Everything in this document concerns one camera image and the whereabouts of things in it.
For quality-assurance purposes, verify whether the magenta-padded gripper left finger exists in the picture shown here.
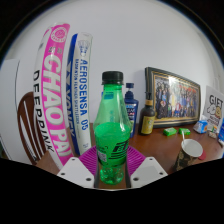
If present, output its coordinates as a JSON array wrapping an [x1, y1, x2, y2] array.
[[56, 145, 101, 190]]

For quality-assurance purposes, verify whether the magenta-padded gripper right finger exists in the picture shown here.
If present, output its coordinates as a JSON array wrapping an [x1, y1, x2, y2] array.
[[124, 145, 169, 190]]

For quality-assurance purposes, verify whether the green plastic drink bottle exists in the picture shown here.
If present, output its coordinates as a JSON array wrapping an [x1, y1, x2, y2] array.
[[92, 70, 133, 186]]

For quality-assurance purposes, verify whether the floral patterned mug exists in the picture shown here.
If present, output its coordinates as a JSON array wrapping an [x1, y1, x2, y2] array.
[[173, 138, 204, 173]]

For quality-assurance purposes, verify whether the small green box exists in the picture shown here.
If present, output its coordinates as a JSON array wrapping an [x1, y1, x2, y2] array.
[[178, 127, 192, 137], [162, 127, 178, 137]]

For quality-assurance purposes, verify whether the spoon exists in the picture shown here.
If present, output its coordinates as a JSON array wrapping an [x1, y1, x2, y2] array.
[[180, 130, 187, 148]]

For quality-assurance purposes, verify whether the brown pump bottle yellow label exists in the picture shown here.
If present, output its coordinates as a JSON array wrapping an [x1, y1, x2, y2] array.
[[137, 92, 157, 136]]

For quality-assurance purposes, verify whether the flat round red coaster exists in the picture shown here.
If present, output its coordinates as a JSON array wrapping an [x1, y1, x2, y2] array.
[[198, 150, 208, 161]]

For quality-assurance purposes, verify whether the dark blue pump bottle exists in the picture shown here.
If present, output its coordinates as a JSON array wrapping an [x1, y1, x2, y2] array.
[[123, 82, 140, 139]]

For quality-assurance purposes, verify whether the brown wooden chair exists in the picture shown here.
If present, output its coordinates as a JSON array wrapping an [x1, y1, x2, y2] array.
[[16, 91, 48, 166]]

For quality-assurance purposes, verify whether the pink shuttlecock tube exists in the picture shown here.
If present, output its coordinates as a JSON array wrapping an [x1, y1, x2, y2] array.
[[32, 22, 76, 170]]

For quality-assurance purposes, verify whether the small patterned pouch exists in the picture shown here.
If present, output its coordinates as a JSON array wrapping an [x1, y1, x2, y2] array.
[[207, 125, 220, 140]]

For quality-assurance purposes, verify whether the white shuttlecock tube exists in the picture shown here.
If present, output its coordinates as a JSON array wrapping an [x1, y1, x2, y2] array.
[[66, 32, 95, 157]]

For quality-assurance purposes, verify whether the framed group photo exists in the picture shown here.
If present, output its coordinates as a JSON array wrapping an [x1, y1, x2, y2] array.
[[144, 66, 202, 130]]

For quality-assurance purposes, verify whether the white paper gift bag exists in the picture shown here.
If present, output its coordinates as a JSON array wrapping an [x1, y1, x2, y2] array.
[[201, 85, 224, 126]]

